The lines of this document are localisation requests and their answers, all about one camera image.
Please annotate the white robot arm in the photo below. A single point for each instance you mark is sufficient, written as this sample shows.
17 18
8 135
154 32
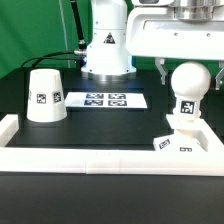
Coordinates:
107 55

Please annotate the white lamp base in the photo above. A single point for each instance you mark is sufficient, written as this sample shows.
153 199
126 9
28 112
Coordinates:
185 136

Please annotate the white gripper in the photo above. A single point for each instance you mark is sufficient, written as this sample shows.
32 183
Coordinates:
179 29

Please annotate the white lamp bulb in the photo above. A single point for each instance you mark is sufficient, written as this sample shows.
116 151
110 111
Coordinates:
190 81

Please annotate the white lamp shade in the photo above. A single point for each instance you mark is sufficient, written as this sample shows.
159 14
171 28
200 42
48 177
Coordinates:
45 98

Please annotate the white marker sheet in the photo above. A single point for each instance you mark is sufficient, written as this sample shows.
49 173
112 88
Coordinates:
106 100

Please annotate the white U-shaped fence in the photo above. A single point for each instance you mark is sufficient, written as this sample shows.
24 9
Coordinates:
168 161

